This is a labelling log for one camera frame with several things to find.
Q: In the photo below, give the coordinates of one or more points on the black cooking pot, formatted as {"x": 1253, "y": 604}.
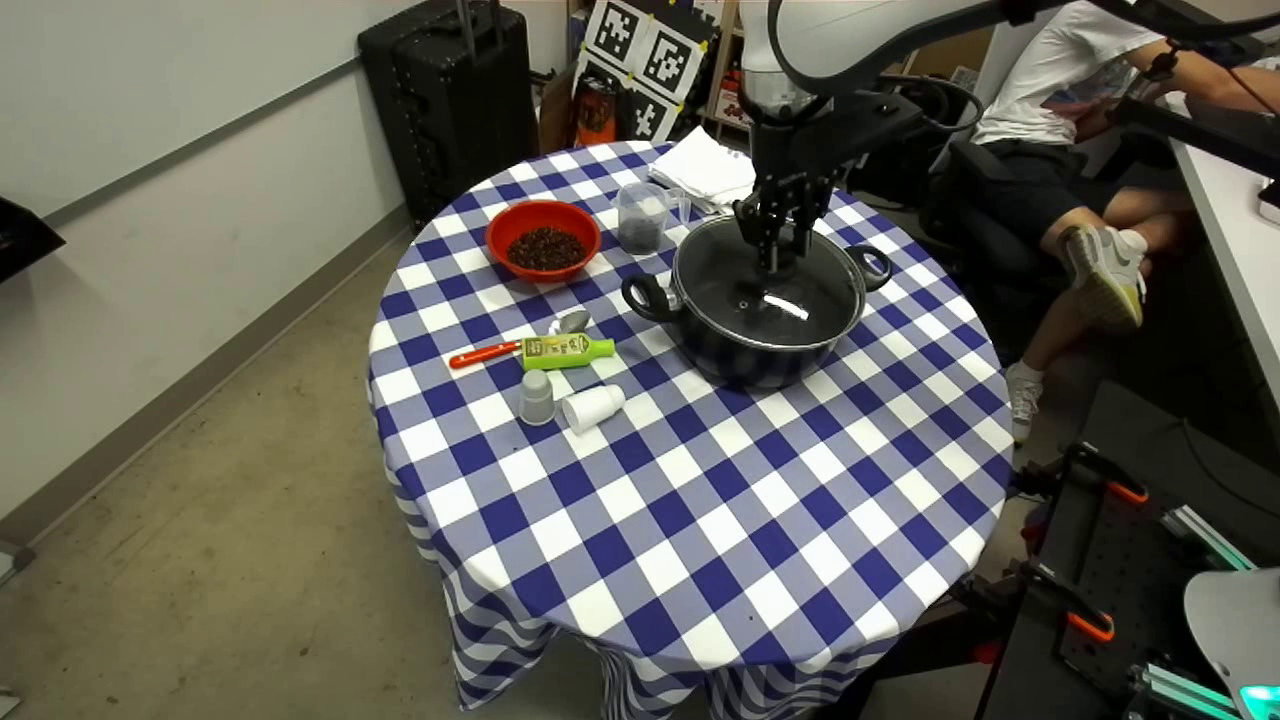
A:
{"x": 744, "y": 355}

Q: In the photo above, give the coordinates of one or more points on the small white bottle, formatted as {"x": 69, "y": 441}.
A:
{"x": 590, "y": 406}

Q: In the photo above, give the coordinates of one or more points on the glass lid with black knob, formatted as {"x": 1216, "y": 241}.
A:
{"x": 815, "y": 287}

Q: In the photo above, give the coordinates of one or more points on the black white marker board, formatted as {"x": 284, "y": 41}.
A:
{"x": 645, "y": 54}

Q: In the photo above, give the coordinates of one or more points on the orange clamp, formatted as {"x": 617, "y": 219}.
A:
{"x": 1074, "y": 610}
{"x": 1115, "y": 480}

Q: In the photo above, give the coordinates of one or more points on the white desk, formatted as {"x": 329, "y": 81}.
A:
{"x": 1234, "y": 252}

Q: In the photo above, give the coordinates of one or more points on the white folded towel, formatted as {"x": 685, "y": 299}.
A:
{"x": 700, "y": 164}

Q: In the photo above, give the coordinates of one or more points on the black speaker box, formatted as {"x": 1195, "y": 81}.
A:
{"x": 444, "y": 102}

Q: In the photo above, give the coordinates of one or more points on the clear plastic cup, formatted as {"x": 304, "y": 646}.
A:
{"x": 640, "y": 222}

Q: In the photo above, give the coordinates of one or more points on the black equipment cart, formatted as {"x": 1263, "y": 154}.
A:
{"x": 1144, "y": 532}

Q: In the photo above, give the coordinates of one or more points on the seated person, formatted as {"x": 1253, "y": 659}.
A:
{"x": 1064, "y": 81}

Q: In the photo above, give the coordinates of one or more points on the blue white checkered tablecloth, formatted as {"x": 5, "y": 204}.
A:
{"x": 693, "y": 505}

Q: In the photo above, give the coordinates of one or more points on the white small cup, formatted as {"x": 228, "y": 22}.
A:
{"x": 533, "y": 397}

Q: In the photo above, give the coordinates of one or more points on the green tube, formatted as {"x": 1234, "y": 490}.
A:
{"x": 565, "y": 355}

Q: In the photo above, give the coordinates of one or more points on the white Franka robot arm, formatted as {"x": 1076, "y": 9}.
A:
{"x": 824, "y": 34}

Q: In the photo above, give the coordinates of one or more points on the yellow white sneaker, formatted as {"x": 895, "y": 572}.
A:
{"x": 1110, "y": 275}

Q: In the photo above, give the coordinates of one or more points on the red bowl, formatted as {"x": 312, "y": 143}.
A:
{"x": 541, "y": 245}

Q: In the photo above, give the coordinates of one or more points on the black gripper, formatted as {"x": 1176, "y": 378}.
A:
{"x": 789, "y": 164}

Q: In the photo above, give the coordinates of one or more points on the black boom rod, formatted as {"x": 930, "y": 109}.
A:
{"x": 1201, "y": 132}

